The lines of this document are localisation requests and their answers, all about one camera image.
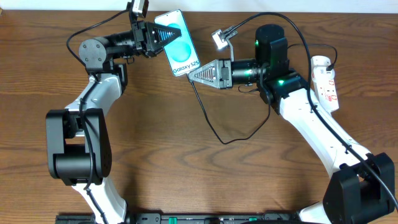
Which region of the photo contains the blue Galaxy smartphone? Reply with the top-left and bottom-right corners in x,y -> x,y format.
154,9 -> 200,77

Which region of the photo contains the black USB charging cable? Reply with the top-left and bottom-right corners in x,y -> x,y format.
186,43 -> 338,146

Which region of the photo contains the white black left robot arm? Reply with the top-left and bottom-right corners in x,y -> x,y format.
45,21 -> 182,223

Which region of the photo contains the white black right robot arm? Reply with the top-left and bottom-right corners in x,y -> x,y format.
188,24 -> 396,223

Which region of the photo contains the white USB charger adapter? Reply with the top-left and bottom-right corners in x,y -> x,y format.
311,55 -> 335,83

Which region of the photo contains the white power strip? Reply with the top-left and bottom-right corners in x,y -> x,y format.
313,79 -> 339,113

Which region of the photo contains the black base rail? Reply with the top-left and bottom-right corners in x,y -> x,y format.
55,212 -> 302,224

